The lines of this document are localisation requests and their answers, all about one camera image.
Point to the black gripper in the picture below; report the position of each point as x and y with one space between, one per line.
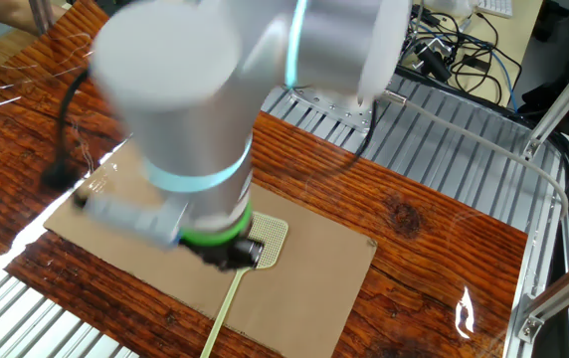
230 252

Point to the pale yellow flyswatter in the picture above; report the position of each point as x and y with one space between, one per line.
270 233

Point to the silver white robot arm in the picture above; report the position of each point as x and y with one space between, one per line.
180 94

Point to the person's forearm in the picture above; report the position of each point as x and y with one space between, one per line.
13 12

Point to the brown cardboard sheet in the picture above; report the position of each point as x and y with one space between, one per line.
309 283

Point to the white keyboard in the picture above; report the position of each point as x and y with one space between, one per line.
494 7

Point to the grey camera mount on wrist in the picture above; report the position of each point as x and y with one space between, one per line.
125 216

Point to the round metal base plate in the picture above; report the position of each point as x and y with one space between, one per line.
334 112

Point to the aluminium frame strut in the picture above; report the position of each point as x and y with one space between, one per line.
560 104
558 293

